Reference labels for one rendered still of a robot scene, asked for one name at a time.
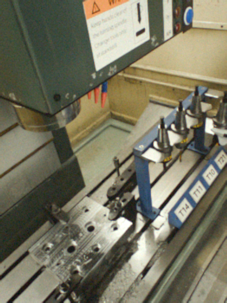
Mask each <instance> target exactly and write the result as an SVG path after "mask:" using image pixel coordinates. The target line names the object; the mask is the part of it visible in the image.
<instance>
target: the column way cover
mask: <svg viewBox="0 0 227 303"><path fill-rule="evenodd" d="M53 139H54V138H53V135H52V132H51V131H46V132H31V131H27V130H24V129H22V128H21V127H20V126H19V123H18V121H17V120H16V119H15V116H14V113H13V111H12V109H11V107H10V106H9V103H8V101H6V100H5V99H2V98H0V216H1V215H2V214H3V213H4V212H5V211H6V210H7V209H8V208H11V207H12V206H13V205H14V204H16V203H17V202H18V201H19V200H20V199H21V198H22V197H24V196H26V194H28V193H29V192H30V191H32V190H33V189H34V188H35V187H36V186H37V185H39V184H40V183H41V182H42V181H44V180H45V179H47V178H48V177H49V176H50V175H51V174H52V173H54V172H55V171H56V170H57V169H59V168H61V163H60V159H59V158H58V156H57V152H56V149H55V147H54V143H53Z"/></svg>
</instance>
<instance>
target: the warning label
mask: <svg viewBox="0 0 227 303"><path fill-rule="evenodd" d="M83 7H84V10H85V16H86V20H87V26H88V29H89V35H90V42H91V45H92V51H93V57H94V61H95V68H96V70H98V69H101V68H102V67H104V66H106V65H107V64H109V63H111V62H113V61H114V60H115V59H117V58H118V57H121V56H122V55H124V54H125V53H127V52H129V51H130V50H132V49H134V48H136V47H138V45H140V44H141V43H143V42H145V41H147V40H149V39H150V38H149V28H148V8H147V0H87V1H84V2H83Z"/></svg>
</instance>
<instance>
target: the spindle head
mask: <svg viewBox="0 0 227 303"><path fill-rule="evenodd" d="M84 1H87V0H0V98H2V99H5V100H6V101H8V102H11V103H13V104H16V105H19V106H21V107H24V108H26V109H29V110H32V111H34V112H37V113H39V114H40V115H43V116H45V117H49V118H52V117H53V116H55V115H56V114H57V113H59V112H60V111H62V110H64V109H65V108H67V107H69V106H71V105H72V103H74V102H76V101H77V100H78V99H80V98H82V97H84V96H85V95H87V93H89V92H91V91H92V90H94V89H96V88H97V87H98V86H101V85H102V84H103V83H104V82H106V81H107V80H109V79H111V78H112V77H114V76H115V75H117V74H118V73H121V71H123V70H124V69H126V68H127V67H129V66H131V65H133V64H134V63H135V62H137V61H139V60H140V58H143V57H144V56H146V55H147V54H148V53H150V52H152V51H154V50H155V49H157V48H159V47H160V46H162V44H164V43H166V42H167V41H169V40H170V39H172V38H173V37H175V36H177V35H175V34H174V31H173V28H174V24H175V23H176V21H180V23H181V30H180V33H182V32H183V0H180V1H179V2H178V3H174V0H172V37H170V38H169V39H167V40H166V41H165V37H164V16H163V0H147V8H148V28H149V38H150V39H149V40H147V41H145V42H143V43H141V44H140V45H138V47H136V48H134V49H132V50H130V51H129V52H127V53H125V54H124V55H122V56H121V57H118V58H117V59H115V60H114V61H113V62H111V63H109V64H107V65H106V66H104V67H102V68H101V69H98V70H96V68H95V61H94V57H93V51H92V45H91V42H90V35H89V29H88V26H87V20H86V16H85V10H84V7H83V2H84ZM176 5H180V7H181V15H180V18H179V19H177V20H175V19H174V17H173V11H174V8H175V6H176ZM180 33H179V34H180Z"/></svg>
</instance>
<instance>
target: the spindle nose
mask: <svg viewBox="0 0 227 303"><path fill-rule="evenodd" d="M8 103H9V106H10V107H11V109H12V111H13V113H14V116H15V119H16V120H17V121H18V123H19V126H20V127H21V128H22V129H24V130H27V131H31V132H46V131H53V130H56V129H59V128H62V127H64V126H66V125H67V124H68V123H71V122H72V121H73V120H74V119H75V118H76V117H77V116H78V114H80V112H81V110H82V106H81V99H78V100H77V101H76V102H74V103H72V105H71V106H69V107H67V108H65V109H64V110H62V111H60V112H59V113H57V114H56V115H55V116H53V117H52V118H49V117H45V116H43V115H40V114H39V113H37V112H34V111H32V110H29V109H26V108H24V107H21V106H19V105H16V104H13V103H11V102H8Z"/></svg>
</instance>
